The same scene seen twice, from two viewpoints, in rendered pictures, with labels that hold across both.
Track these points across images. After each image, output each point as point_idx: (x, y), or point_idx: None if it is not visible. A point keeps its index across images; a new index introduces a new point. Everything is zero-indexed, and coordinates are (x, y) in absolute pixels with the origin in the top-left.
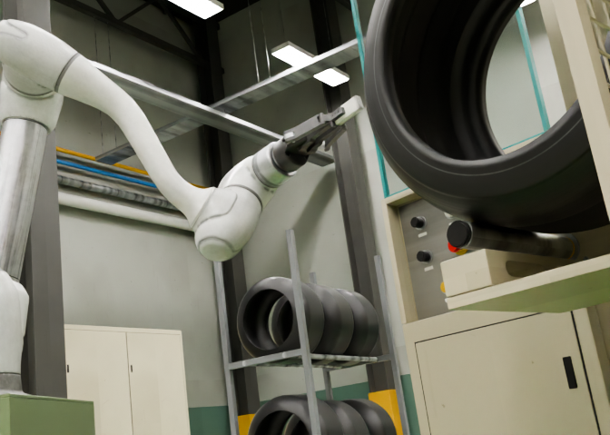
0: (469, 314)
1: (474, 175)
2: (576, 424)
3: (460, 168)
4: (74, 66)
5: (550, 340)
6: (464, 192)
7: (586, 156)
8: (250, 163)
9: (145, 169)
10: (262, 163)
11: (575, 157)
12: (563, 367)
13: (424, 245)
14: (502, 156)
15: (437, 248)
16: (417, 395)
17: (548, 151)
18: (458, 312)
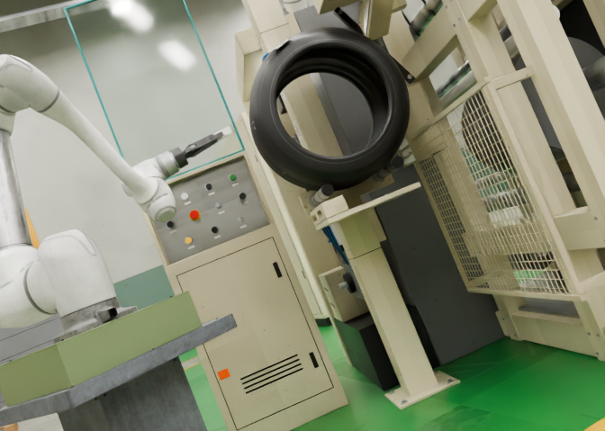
0: (212, 252)
1: (338, 163)
2: (284, 294)
3: (331, 160)
4: (61, 94)
5: (264, 255)
6: (333, 170)
7: (384, 154)
8: (157, 164)
9: (111, 166)
10: (167, 163)
11: (382, 154)
12: (273, 268)
13: None
14: (352, 155)
15: (177, 219)
16: None
17: (372, 152)
18: (205, 252)
